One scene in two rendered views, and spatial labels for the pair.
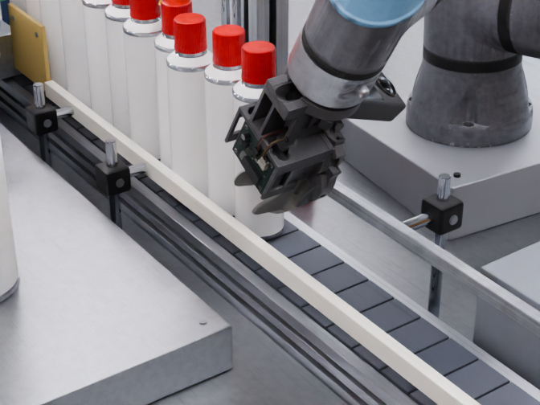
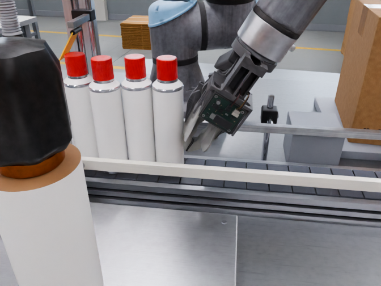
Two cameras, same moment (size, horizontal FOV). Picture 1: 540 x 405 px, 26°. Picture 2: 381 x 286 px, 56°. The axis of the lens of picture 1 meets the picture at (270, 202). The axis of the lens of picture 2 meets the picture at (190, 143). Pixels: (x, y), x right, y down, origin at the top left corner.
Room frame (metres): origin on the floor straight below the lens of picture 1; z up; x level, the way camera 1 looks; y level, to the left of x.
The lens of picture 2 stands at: (0.64, 0.40, 1.25)
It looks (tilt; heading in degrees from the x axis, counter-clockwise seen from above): 30 degrees down; 313
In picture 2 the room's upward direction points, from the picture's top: straight up
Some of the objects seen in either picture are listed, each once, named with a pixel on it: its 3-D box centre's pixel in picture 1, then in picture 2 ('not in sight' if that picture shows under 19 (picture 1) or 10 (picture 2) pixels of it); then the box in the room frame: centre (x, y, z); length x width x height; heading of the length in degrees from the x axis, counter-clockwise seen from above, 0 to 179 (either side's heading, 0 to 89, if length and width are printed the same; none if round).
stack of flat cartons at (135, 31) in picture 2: not in sight; (151, 32); (4.26, -2.77, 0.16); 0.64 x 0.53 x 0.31; 33
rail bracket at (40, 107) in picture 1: (55, 126); not in sight; (1.27, 0.26, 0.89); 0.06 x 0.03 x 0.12; 125
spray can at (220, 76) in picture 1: (230, 122); (139, 114); (1.09, 0.04, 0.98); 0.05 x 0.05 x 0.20
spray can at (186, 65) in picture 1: (193, 108); (108, 116); (1.12, 0.08, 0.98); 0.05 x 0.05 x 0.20
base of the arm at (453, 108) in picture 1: (470, 82); (176, 72); (1.28, -0.24, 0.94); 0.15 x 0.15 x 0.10
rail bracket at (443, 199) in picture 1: (423, 258); (267, 139); (0.94, -0.15, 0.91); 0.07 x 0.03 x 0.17; 125
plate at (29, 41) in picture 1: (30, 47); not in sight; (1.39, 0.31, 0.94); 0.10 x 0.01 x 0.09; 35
